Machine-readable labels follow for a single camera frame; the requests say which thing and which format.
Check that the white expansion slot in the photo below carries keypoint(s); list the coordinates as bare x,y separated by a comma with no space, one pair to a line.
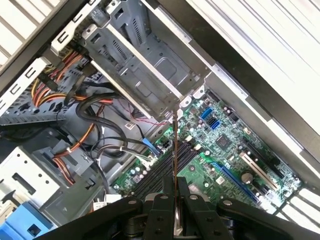
257,171

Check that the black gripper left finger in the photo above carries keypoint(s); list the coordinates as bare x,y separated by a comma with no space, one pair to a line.
161,220

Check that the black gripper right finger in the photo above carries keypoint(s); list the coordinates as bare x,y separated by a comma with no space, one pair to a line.
200,220

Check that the grey disk bay cage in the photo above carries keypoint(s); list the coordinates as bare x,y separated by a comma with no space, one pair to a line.
150,65

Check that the blue expansion slot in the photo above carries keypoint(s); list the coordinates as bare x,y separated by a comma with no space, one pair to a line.
236,182

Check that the black expansion slot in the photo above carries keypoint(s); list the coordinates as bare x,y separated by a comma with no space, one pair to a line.
262,157

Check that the blue drive latch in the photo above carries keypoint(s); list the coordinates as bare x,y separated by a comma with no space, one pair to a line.
22,225

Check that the silver coin cell battery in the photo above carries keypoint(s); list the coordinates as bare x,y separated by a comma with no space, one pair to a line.
247,177

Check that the grey optical drive cage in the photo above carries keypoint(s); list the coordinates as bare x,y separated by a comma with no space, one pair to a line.
37,180

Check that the green motherboard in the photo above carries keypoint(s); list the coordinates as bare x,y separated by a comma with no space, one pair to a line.
200,160

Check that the RAM stick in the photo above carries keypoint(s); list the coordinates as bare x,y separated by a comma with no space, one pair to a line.
176,150

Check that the black open PC case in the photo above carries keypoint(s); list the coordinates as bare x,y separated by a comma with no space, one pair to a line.
225,53

